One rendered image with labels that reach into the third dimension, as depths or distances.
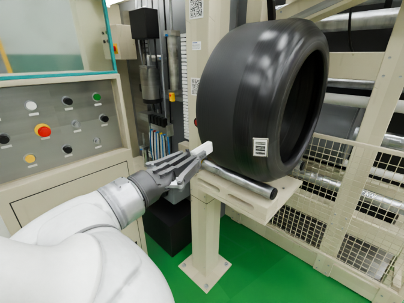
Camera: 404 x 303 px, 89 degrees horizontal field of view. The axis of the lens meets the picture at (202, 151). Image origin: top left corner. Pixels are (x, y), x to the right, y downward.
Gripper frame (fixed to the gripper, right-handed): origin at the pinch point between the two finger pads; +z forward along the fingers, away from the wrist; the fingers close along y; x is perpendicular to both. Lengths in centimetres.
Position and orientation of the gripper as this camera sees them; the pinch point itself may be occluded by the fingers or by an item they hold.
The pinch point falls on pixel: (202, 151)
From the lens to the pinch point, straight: 54.5
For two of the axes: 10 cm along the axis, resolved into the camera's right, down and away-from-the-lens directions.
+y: -7.3, -2.9, 6.2
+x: 0.9, 8.6, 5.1
